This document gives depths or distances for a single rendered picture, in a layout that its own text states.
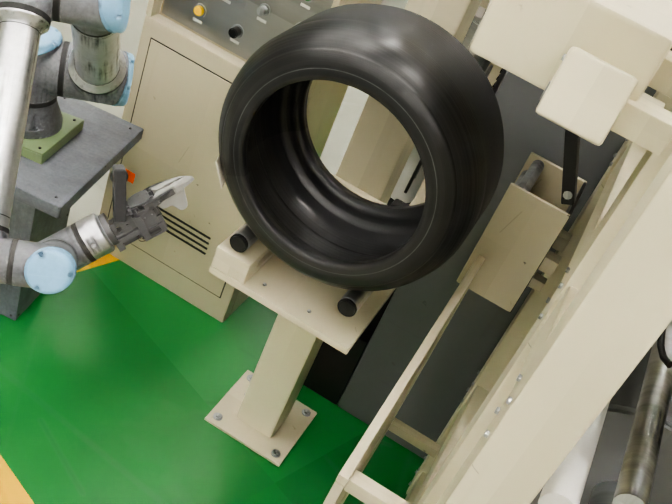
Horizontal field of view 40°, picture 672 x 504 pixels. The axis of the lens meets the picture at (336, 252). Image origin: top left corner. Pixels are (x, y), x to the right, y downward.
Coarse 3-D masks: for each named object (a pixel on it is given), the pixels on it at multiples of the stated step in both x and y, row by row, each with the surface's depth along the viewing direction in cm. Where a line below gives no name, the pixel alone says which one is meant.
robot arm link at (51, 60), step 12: (48, 36) 243; (60, 36) 244; (48, 48) 240; (60, 48) 243; (48, 60) 241; (60, 60) 242; (36, 72) 242; (48, 72) 242; (60, 72) 243; (36, 84) 244; (48, 84) 244; (60, 84) 244; (36, 96) 246; (48, 96) 249; (60, 96) 250
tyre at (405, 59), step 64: (256, 64) 181; (320, 64) 173; (384, 64) 170; (448, 64) 176; (256, 128) 208; (448, 128) 171; (256, 192) 196; (320, 192) 219; (448, 192) 175; (320, 256) 195; (384, 256) 189; (448, 256) 186
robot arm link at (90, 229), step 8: (88, 216) 191; (96, 216) 193; (80, 224) 190; (88, 224) 189; (96, 224) 189; (80, 232) 189; (88, 232) 189; (96, 232) 189; (104, 232) 190; (88, 240) 189; (96, 240) 189; (104, 240) 189; (88, 248) 189; (96, 248) 190; (104, 248) 190; (112, 248) 192; (96, 256) 191
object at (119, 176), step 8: (112, 168) 190; (120, 168) 188; (112, 176) 188; (120, 176) 188; (112, 184) 192; (120, 184) 188; (112, 192) 192; (120, 192) 189; (120, 200) 189; (120, 208) 190; (120, 216) 191
